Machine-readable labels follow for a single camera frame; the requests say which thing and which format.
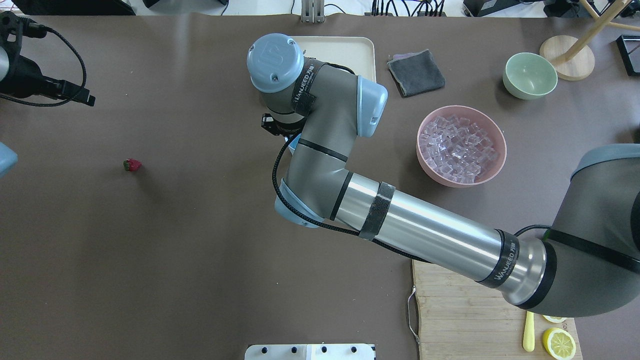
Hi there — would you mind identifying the pink bowl of ice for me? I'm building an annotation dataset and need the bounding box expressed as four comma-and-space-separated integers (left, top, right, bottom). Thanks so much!
415, 105, 507, 188

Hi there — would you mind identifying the cream rabbit tray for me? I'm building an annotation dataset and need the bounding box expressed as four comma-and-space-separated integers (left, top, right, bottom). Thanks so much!
292, 36, 377, 82

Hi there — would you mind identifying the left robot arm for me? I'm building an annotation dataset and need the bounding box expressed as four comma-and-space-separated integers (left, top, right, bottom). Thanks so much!
0, 11, 96, 108

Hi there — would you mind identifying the mint green bowl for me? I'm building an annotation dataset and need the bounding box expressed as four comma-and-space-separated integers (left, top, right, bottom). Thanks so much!
502, 52, 558, 100

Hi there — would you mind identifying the wooden cutting board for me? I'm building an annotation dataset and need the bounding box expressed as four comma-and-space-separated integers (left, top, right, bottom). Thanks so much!
412, 260, 555, 360

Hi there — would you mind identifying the lemon half upper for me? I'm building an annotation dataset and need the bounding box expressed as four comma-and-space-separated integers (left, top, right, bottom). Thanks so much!
542, 315, 567, 324

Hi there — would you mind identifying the light blue plastic cup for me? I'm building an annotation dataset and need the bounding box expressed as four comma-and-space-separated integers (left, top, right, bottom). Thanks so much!
287, 134, 301, 154

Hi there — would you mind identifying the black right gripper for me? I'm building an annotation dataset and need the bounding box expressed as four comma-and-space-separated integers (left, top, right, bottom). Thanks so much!
260, 112, 303, 137

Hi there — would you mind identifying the lemon half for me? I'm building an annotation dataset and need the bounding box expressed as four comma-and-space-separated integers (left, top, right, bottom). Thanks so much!
542, 315, 567, 324
541, 327, 578, 360

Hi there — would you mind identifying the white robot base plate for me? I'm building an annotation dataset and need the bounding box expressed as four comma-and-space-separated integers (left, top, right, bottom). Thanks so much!
244, 342, 377, 360

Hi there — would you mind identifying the lemon half lower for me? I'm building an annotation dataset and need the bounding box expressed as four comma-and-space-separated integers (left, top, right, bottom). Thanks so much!
541, 327, 578, 360

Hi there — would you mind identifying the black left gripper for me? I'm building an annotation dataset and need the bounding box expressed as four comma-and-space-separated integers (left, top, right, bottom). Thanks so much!
0, 11, 96, 107

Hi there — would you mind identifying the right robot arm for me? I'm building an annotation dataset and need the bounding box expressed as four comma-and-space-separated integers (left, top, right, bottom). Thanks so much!
247, 33, 639, 317

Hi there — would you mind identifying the red strawberry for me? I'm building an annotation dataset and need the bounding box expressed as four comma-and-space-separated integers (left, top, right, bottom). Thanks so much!
123, 158, 142, 173

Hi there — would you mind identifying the wooden cup stand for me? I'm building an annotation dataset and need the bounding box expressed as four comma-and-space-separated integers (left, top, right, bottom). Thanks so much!
539, 0, 640, 81

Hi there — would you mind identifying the yellow plastic knife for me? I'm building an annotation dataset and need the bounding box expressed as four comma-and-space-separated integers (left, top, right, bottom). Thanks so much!
522, 311, 536, 353

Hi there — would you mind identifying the grey folded cloth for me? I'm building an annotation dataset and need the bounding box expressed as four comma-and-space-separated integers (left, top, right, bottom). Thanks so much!
387, 48, 446, 98

